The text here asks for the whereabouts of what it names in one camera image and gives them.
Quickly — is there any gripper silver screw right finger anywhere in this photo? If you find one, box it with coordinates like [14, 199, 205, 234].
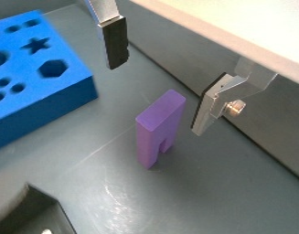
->
[190, 58, 277, 135]

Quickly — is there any blue foam shape board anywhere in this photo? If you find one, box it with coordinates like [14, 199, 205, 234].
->
[0, 10, 97, 147]

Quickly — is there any black curved holder stand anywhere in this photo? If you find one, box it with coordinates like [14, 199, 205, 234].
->
[0, 183, 77, 234]

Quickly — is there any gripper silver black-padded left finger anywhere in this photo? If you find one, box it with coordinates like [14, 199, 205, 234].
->
[84, 0, 129, 69]

